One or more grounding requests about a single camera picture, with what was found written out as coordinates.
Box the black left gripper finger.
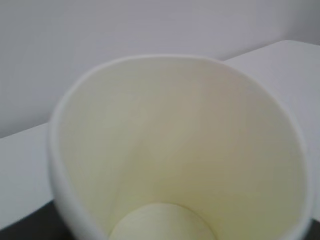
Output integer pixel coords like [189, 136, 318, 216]
[0, 201, 74, 240]

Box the white paper cup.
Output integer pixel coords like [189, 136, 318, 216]
[47, 55, 314, 240]

